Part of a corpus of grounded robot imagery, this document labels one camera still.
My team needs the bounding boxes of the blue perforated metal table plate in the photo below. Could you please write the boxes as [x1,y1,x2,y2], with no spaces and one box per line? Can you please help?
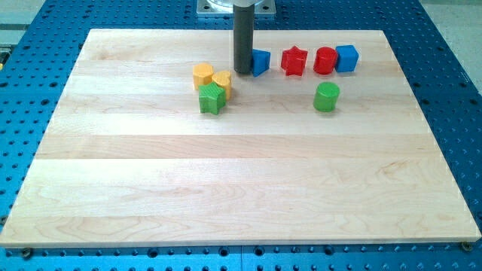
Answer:
[1,1,481,270]

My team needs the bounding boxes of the red star block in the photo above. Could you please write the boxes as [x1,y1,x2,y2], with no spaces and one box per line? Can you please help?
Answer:
[281,46,308,76]

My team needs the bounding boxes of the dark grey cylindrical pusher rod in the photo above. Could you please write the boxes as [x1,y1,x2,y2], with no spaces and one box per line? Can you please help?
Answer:
[233,1,255,74]

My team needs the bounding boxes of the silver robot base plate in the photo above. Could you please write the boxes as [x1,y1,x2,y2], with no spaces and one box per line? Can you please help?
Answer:
[196,0,276,18]

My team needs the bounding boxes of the light wooden board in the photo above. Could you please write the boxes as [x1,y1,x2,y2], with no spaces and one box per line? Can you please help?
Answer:
[1,29,480,248]

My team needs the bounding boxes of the blue cube block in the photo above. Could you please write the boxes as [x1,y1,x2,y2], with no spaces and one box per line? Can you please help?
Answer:
[335,45,359,72]

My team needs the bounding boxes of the yellow hexagon block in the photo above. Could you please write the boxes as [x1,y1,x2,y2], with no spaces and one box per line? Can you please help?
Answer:
[193,62,214,90]

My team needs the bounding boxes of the red cylinder block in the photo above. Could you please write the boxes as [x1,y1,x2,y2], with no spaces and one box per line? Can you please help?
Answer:
[313,47,338,75]

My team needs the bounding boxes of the green cylinder block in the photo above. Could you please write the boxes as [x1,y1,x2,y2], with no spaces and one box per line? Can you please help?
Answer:
[313,82,340,112]

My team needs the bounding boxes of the green star block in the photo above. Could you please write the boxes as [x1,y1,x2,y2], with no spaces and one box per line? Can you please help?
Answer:
[199,82,226,115]

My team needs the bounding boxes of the yellow heart block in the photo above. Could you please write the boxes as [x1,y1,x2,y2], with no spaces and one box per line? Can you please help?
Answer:
[212,70,232,100]

